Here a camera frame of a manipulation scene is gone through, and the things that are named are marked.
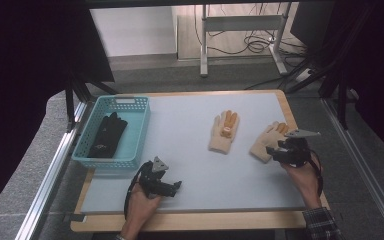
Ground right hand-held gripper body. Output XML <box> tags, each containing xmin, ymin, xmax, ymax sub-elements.
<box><xmin>277</xmin><ymin>128</ymin><xmax>322</xmax><ymax>168</ymax></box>

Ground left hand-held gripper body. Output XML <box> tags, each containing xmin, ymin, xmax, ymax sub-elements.
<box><xmin>138</xmin><ymin>155</ymin><xmax>174</xmax><ymax>199</ymax></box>

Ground beige glove with orange fingers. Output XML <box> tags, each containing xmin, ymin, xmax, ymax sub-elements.
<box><xmin>249</xmin><ymin>121</ymin><xmax>292</xmax><ymax>164</ymax></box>
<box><xmin>207</xmin><ymin>109</ymin><xmax>241</xmax><ymax>155</ymax></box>

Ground teal plastic basket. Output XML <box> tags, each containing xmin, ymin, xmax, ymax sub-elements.
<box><xmin>72</xmin><ymin>95</ymin><xmax>151</xmax><ymax>170</ymax></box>

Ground person's left hand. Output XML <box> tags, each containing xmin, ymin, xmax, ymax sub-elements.
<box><xmin>120</xmin><ymin>184</ymin><xmax>163</xmax><ymax>239</ymax></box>

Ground person's right hand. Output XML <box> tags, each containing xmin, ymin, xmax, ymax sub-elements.
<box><xmin>281</xmin><ymin>151</ymin><xmax>324</xmax><ymax>211</ymax></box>

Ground pale grey table mat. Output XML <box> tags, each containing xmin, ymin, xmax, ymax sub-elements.
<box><xmin>80</xmin><ymin>92</ymin><xmax>314</xmax><ymax>215</ymax></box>

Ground white power strip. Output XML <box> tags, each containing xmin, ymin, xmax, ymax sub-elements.
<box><xmin>294</xmin><ymin>67</ymin><xmax>313</xmax><ymax>83</ymax></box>

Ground plaid shirt sleeve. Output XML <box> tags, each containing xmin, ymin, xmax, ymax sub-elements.
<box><xmin>301</xmin><ymin>206</ymin><xmax>344</xmax><ymax>240</ymax></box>

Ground black tripod legs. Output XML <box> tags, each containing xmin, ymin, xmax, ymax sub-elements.
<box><xmin>64</xmin><ymin>71</ymin><xmax>118</xmax><ymax>132</ymax></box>

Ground black curtain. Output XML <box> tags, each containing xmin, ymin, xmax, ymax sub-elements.
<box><xmin>0</xmin><ymin>0</ymin><xmax>116</xmax><ymax>221</ymax></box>
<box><xmin>289</xmin><ymin>0</ymin><xmax>384</xmax><ymax>164</ymax></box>

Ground white board panel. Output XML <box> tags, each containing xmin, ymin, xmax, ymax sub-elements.
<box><xmin>89</xmin><ymin>6</ymin><xmax>178</xmax><ymax>58</ymax></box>

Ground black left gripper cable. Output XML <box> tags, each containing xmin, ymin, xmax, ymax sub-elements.
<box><xmin>123</xmin><ymin>164</ymin><xmax>145</xmax><ymax>219</ymax></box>

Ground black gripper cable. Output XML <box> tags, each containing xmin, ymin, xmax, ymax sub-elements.
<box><xmin>307</xmin><ymin>149</ymin><xmax>325</xmax><ymax>198</ymax></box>
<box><xmin>123</xmin><ymin>164</ymin><xmax>145</xmax><ymax>219</ymax></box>

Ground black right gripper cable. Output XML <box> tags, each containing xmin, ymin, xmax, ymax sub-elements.
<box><xmin>307</xmin><ymin>149</ymin><xmax>325</xmax><ymax>198</ymax></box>

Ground aluminium rail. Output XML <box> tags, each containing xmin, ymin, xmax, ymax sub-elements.
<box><xmin>14</xmin><ymin>99</ymin><xmax>89</xmax><ymax>240</ymax></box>
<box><xmin>321</xmin><ymin>97</ymin><xmax>384</xmax><ymax>240</ymax></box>

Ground black floor cables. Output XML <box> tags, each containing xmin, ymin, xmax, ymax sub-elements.
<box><xmin>193</xmin><ymin>3</ymin><xmax>309</xmax><ymax>91</ymax></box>

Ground white metal desk frame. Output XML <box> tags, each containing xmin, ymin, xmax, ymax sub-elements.
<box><xmin>199</xmin><ymin>3</ymin><xmax>289</xmax><ymax>78</ymax></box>

